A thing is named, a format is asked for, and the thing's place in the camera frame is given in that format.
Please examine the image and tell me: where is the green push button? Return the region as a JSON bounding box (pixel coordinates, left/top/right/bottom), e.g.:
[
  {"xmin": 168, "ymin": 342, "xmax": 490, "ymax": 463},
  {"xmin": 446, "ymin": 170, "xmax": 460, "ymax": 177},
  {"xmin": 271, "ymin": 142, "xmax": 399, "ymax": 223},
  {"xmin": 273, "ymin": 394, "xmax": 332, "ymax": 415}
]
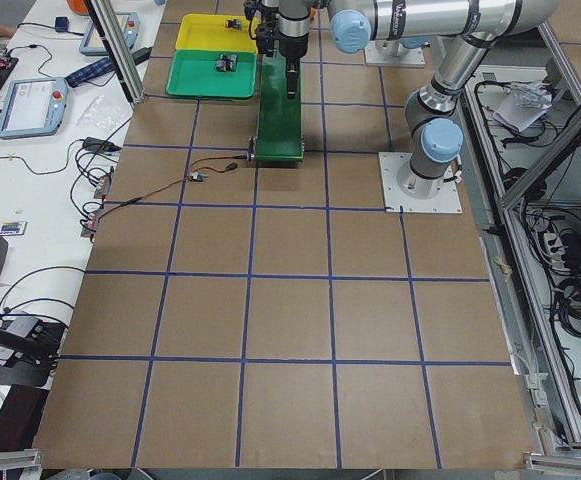
[
  {"xmin": 225, "ymin": 54, "xmax": 238, "ymax": 72},
  {"xmin": 215, "ymin": 54, "xmax": 227, "ymax": 73}
]

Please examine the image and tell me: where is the near teach pendant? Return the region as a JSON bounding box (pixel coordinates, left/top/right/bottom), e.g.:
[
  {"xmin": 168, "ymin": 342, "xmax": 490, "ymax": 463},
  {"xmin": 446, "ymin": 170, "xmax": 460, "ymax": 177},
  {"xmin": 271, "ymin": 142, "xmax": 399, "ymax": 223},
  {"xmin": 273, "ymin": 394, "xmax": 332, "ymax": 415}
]
[{"xmin": 0, "ymin": 77, "xmax": 68, "ymax": 140}]

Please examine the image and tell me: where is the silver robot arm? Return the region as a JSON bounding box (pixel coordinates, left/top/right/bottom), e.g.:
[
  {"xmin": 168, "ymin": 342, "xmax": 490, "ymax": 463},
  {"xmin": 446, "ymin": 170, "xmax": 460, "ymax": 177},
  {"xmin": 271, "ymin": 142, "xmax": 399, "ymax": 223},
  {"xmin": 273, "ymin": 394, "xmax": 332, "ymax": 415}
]
[{"xmin": 276, "ymin": 0, "xmax": 560, "ymax": 120}]

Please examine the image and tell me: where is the yellow push button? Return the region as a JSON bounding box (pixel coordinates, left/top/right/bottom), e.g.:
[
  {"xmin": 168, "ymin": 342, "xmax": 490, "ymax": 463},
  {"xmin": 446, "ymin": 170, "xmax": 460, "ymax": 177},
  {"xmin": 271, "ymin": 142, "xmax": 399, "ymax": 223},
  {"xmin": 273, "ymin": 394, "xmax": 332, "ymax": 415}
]
[{"xmin": 225, "ymin": 18, "xmax": 243, "ymax": 30}]

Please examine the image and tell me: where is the red black power cable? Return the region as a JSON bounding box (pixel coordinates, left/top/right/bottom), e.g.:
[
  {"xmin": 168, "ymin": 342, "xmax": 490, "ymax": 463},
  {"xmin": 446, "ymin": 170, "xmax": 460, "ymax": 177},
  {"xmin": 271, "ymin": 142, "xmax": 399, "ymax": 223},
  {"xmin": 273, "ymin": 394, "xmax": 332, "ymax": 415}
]
[{"xmin": 94, "ymin": 154, "xmax": 251, "ymax": 221}]

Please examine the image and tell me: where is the green conveyor belt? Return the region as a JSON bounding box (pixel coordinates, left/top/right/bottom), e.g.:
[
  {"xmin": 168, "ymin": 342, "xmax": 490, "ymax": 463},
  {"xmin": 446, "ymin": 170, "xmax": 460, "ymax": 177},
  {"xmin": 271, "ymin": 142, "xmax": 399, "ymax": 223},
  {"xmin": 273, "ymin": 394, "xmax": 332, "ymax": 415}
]
[{"xmin": 249, "ymin": 53, "xmax": 304, "ymax": 164}]

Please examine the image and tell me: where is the far teach pendant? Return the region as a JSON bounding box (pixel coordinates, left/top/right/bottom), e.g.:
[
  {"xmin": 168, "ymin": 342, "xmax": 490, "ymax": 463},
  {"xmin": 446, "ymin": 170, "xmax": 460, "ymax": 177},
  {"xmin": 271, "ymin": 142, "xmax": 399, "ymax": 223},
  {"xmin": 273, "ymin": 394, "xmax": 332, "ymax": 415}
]
[{"xmin": 79, "ymin": 11, "xmax": 141, "ymax": 56}]

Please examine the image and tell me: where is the small controller circuit board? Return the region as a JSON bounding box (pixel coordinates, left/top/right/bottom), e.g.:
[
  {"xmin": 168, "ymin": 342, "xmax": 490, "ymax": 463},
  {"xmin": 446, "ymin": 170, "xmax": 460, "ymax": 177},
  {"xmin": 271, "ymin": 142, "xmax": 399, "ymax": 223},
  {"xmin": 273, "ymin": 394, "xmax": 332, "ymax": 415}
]
[{"xmin": 188, "ymin": 171, "xmax": 208, "ymax": 182}]

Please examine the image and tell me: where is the folded plaid umbrella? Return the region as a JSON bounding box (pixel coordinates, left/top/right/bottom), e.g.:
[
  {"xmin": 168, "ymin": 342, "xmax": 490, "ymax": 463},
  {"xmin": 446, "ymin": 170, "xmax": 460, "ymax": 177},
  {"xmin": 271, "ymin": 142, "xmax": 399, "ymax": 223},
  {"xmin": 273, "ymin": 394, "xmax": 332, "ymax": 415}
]
[{"xmin": 65, "ymin": 57, "xmax": 114, "ymax": 88}]

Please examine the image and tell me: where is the teach pendant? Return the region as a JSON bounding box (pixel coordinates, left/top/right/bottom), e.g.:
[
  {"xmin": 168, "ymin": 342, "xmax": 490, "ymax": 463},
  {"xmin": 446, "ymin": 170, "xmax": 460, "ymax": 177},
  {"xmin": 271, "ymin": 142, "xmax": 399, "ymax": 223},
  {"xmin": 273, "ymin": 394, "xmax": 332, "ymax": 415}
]
[
  {"xmin": 79, "ymin": 11, "xmax": 141, "ymax": 56},
  {"xmin": 0, "ymin": 77, "xmax": 68, "ymax": 140}
]

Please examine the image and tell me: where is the green plastic tray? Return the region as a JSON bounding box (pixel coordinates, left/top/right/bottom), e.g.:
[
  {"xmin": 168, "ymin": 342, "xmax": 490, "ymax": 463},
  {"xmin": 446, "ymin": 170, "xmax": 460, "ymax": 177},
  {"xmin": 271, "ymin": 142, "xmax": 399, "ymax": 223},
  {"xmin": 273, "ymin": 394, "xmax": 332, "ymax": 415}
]
[{"xmin": 165, "ymin": 49, "xmax": 257, "ymax": 100}]

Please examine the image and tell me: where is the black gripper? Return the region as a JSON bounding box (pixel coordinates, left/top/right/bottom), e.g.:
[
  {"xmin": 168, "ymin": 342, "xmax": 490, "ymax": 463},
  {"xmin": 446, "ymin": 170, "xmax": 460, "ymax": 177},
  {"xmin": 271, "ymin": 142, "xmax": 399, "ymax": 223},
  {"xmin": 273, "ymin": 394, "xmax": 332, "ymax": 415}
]
[
  {"xmin": 247, "ymin": 0, "xmax": 278, "ymax": 55},
  {"xmin": 277, "ymin": 17, "xmax": 310, "ymax": 96}
]

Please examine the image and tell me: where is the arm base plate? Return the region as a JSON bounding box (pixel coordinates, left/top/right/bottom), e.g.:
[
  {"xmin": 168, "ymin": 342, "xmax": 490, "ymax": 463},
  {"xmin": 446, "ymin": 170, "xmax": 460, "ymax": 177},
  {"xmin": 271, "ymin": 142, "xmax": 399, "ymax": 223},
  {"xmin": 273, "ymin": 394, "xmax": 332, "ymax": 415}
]
[
  {"xmin": 378, "ymin": 152, "xmax": 463, "ymax": 215},
  {"xmin": 364, "ymin": 38, "xmax": 428, "ymax": 68}
]

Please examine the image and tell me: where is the yellow plastic tray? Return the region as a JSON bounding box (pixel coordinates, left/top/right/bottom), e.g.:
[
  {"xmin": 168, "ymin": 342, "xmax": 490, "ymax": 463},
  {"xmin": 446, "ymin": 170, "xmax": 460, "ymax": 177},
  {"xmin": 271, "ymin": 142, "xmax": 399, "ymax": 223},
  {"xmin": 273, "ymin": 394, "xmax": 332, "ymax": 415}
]
[{"xmin": 175, "ymin": 13, "xmax": 257, "ymax": 53}]

